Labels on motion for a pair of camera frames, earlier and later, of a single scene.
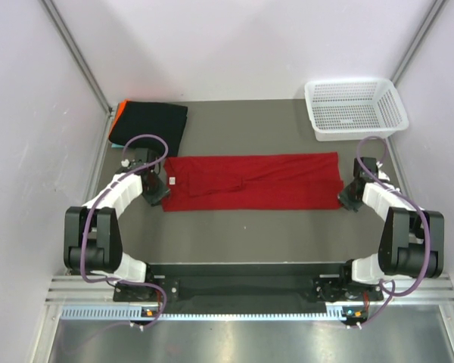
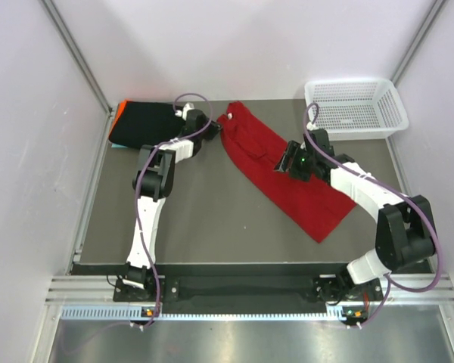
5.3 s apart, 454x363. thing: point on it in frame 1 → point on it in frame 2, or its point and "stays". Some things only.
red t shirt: x=261 y=182 → x=253 y=151
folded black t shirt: x=166 y=121 stays
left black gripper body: x=158 y=190 → x=209 y=131
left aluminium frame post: x=54 y=13 stays
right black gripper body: x=350 y=201 → x=302 y=166
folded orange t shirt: x=119 y=110 stays
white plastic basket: x=354 y=108 stays
